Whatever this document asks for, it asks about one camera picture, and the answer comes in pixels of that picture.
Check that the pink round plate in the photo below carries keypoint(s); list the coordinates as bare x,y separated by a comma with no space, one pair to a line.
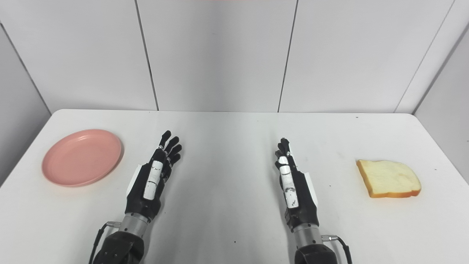
82,157

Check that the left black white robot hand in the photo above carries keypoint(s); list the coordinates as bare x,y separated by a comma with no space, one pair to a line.
148,187

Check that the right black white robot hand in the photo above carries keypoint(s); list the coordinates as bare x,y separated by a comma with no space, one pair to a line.
293,190

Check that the slice of white bread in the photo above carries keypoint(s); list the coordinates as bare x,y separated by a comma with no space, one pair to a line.
388,179

